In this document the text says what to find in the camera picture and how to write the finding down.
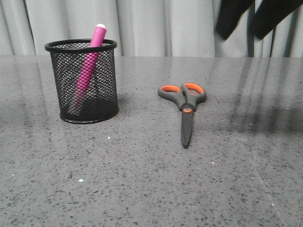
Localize black mesh pen holder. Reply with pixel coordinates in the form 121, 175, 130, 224
45, 39, 119, 124

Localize magenta marker pen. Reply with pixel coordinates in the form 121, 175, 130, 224
69, 24, 107, 115

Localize grey orange scissors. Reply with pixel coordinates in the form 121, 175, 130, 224
158, 83, 206, 148

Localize grey curtain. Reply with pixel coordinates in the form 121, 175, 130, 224
0, 0, 303, 57

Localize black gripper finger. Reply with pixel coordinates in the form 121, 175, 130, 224
215, 0, 253, 40
250, 0, 303, 40

